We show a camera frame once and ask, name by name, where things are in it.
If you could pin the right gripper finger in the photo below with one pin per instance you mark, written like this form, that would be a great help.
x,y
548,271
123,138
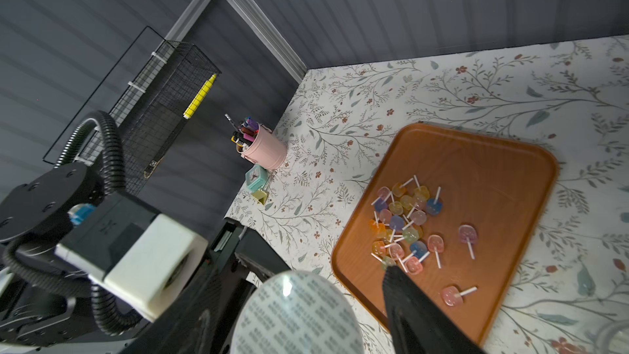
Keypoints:
x,y
416,324

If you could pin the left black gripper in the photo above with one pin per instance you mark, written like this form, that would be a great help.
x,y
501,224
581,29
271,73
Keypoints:
x,y
203,317

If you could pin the pile of colourful lollipops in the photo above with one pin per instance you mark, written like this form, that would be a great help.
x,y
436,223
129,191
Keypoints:
x,y
400,213

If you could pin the brown wooden tray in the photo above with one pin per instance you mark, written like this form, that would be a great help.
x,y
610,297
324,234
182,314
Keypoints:
x,y
493,193

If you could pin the pink pen cup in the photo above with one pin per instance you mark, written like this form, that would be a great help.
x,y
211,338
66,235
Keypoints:
x,y
257,144

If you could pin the yellow marker pen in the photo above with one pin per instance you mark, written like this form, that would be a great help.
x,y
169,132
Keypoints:
x,y
199,97

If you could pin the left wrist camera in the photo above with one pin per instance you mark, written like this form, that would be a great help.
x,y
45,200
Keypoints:
x,y
139,254

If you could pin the black wire basket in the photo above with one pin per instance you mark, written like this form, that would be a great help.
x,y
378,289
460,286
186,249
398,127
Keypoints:
x,y
145,92

